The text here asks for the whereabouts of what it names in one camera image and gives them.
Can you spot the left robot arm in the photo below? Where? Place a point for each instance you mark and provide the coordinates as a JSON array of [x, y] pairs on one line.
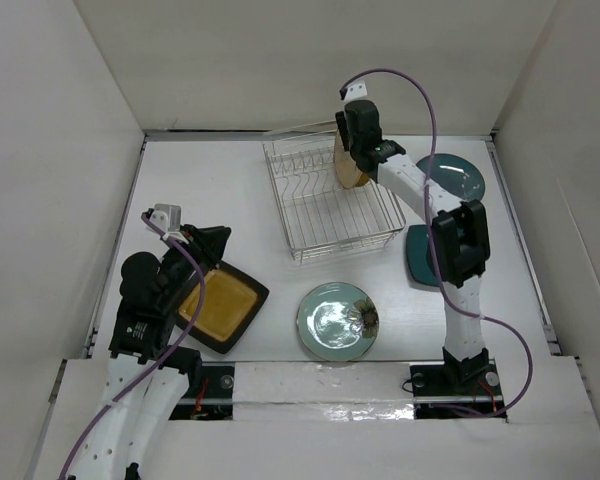
[[148, 371]]

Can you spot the square brown yellow plate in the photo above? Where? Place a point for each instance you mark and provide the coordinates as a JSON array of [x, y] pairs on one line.
[[232, 301]]

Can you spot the round dark teal plate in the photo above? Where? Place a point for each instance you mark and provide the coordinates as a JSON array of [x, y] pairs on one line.
[[454, 176]]

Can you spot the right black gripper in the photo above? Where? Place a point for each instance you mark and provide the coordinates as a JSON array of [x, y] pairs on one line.
[[340, 116]]

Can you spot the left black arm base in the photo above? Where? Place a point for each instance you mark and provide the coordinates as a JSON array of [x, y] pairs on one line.
[[211, 399]]

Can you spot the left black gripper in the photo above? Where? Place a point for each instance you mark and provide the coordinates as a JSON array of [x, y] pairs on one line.
[[213, 239]]

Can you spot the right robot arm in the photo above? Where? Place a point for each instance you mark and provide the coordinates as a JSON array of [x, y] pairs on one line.
[[457, 230]]

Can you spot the metal wire dish rack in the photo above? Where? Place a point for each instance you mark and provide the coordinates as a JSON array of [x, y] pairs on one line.
[[318, 215]]

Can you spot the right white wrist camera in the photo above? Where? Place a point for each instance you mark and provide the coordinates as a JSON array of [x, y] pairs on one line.
[[355, 90]]

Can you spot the beige bird painted plate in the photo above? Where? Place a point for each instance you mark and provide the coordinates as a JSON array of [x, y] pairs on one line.
[[345, 167]]

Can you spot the square dark teal plate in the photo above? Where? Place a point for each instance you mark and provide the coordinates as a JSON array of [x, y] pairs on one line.
[[418, 257]]

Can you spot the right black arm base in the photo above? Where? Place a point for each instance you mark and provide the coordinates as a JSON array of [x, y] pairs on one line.
[[434, 397]]

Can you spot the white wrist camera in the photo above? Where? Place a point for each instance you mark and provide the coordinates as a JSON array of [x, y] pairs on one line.
[[355, 90], [163, 219]]

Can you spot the light green flower plate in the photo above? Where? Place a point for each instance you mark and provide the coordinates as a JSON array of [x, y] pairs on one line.
[[337, 322]]

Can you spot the round woven bamboo plate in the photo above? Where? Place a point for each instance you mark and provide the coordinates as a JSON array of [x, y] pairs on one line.
[[362, 180]]

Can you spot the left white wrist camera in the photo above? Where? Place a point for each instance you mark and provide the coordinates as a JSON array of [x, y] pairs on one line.
[[163, 219]]

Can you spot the silver taped front rail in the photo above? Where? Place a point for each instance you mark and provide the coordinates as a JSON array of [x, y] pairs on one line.
[[318, 392]]

